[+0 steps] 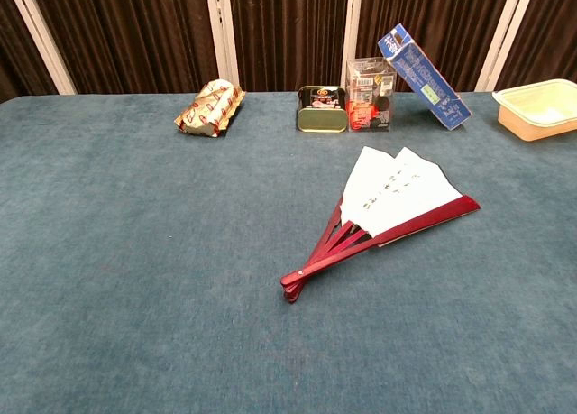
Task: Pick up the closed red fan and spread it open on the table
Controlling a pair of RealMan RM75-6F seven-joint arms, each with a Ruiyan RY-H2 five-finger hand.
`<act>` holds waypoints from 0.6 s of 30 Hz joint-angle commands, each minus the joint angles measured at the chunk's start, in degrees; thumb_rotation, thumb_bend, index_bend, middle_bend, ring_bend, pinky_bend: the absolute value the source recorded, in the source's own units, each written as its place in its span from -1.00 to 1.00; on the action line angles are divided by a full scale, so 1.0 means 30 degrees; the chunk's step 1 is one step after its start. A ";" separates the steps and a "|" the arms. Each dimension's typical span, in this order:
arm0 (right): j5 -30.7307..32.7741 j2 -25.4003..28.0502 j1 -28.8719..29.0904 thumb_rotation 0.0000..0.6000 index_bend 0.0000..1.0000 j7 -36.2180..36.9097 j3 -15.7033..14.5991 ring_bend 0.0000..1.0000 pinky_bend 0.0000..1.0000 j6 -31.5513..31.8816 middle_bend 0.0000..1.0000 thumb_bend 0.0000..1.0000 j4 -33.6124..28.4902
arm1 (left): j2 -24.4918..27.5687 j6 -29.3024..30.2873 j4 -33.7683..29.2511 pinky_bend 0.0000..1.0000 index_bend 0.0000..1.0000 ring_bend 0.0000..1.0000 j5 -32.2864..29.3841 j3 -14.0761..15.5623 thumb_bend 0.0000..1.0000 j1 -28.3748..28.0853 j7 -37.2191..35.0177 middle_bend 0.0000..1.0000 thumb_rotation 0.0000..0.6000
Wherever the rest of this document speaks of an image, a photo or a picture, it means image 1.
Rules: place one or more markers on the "blue velvet table cloth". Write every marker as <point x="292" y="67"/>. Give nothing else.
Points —
<point x="180" y="297"/>

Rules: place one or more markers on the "cream plastic food container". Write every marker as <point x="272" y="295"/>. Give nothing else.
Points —
<point x="536" y="116"/>

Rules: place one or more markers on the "red ribbed paper folding fan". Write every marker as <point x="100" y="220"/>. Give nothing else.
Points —
<point x="396" y="188"/>

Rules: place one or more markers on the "clear plastic box red contents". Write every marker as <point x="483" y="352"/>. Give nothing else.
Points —
<point x="369" y="89"/>

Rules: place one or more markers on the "gold red snack package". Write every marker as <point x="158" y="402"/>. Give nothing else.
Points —
<point x="207" y="112"/>

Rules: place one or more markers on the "gold black meat tin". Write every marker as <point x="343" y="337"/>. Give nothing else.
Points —
<point x="321" y="118"/>

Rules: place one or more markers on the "dark brown curtain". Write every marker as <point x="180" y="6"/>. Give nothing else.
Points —
<point x="135" y="26"/>

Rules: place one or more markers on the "blue cardboard box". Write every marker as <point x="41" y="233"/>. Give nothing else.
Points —
<point x="424" y="80"/>

